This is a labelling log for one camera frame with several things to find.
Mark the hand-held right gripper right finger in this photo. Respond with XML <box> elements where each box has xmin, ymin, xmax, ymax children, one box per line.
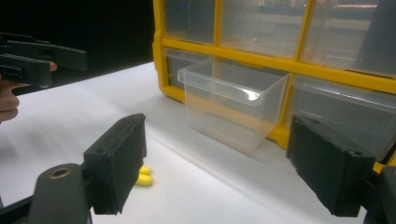
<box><xmin>286</xmin><ymin>114</ymin><xmax>377</xmax><ymax>217</ymax></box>

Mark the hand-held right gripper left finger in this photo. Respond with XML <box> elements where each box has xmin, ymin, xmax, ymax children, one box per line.
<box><xmin>82</xmin><ymin>113</ymin><xmax>148</xmax><ymax>216</ymax></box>

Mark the yellow drawer cabinet frame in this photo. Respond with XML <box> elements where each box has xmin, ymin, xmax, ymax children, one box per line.
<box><xmin>151</xmin><ymin>0</ymin><xmax>396</xmax><ymax>175</ymax></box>

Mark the pulled-out clear plastic drawer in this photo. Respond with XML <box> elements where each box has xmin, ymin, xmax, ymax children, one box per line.
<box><xmin>177</xmin><ymin>57</ymin><xmax>291</xmax><ymax>154</ymax></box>

